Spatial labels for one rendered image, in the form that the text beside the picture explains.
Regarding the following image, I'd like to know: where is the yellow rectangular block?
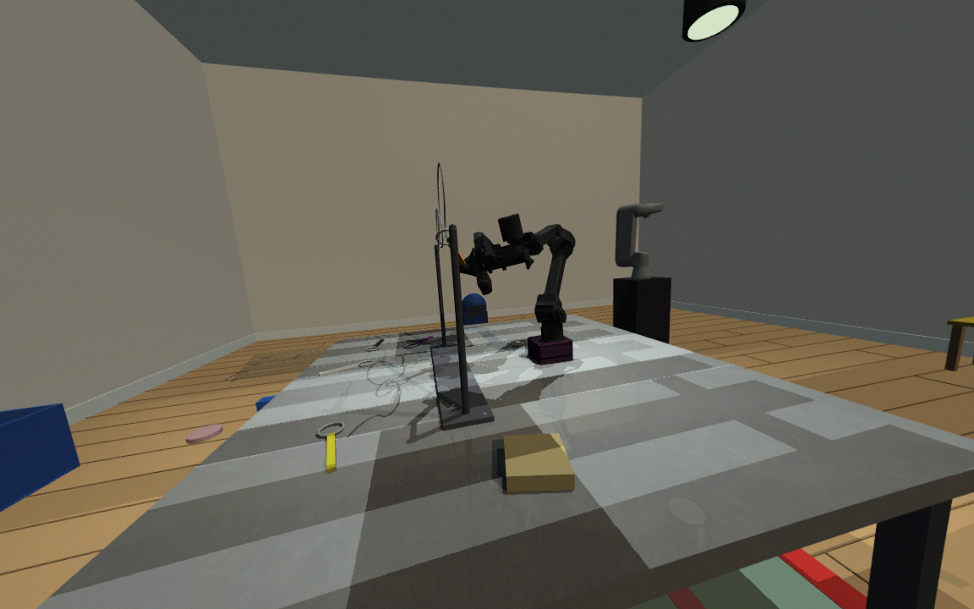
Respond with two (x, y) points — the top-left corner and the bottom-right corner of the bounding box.
(504, 433), (575, 492)

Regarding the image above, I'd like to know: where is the orange handle with grey loop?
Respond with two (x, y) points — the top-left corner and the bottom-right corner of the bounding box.
(435, 228), (467, 266)

